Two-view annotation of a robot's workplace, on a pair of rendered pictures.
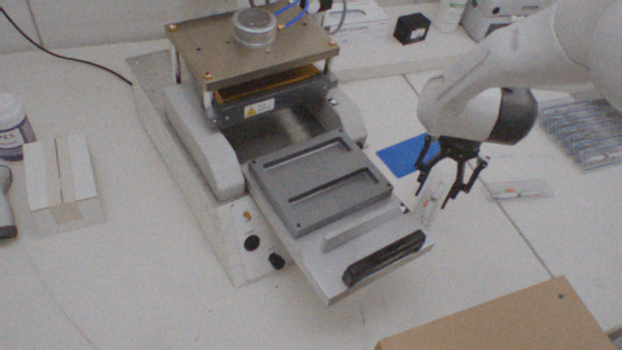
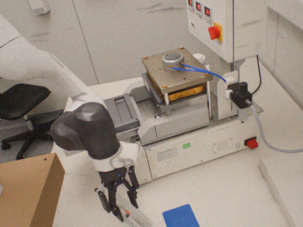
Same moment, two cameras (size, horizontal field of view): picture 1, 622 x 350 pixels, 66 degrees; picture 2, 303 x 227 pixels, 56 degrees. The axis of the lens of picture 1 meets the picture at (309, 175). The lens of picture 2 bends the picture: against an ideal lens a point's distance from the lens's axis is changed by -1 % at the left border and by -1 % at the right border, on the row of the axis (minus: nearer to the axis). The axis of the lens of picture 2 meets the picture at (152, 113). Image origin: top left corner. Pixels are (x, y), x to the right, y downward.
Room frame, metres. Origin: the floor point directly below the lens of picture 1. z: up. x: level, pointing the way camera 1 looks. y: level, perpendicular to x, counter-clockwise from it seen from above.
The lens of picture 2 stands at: (1.16, -0.70, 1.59)
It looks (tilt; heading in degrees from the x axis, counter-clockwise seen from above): 35 degrees down; 122
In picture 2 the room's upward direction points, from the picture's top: 11 degrees counter-clockwise
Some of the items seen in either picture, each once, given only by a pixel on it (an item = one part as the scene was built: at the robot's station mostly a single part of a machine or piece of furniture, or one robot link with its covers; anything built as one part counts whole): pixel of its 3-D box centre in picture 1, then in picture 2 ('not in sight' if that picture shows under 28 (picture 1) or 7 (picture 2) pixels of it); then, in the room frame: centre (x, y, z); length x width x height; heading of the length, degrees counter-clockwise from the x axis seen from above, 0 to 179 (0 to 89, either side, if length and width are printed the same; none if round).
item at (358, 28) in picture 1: (346, 22); not in sight; (1.33, -0.02, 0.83); 0.23 x 0.12 x 0.07; 120
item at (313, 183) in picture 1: (320, 178); (112, 114); (0.56, -0.02, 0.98); 0.20 x 0.17 x 0.03; 131
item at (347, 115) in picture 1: (326, 101); (171, 124); (0.79, -0.01, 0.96); 0.26 x 0.05 x 0.07; 41
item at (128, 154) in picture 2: not in sight; (115, 154); (0.75, -0.27, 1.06); 0.13 x 0.12 x 0.05; 159
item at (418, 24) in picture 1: (411, 28); not in sight; (1.38, -0.22, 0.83); 0.09 x 0.06 x 0.07; 129
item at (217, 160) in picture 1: (201, 139); (151, 87); (0.61, 0.21, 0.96); 0.25 x 0.05 x 0.07; 41
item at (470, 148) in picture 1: (461, 141); (113, 173); (0.72, -0.28, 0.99); 0.08 x 0.08 x 0.09
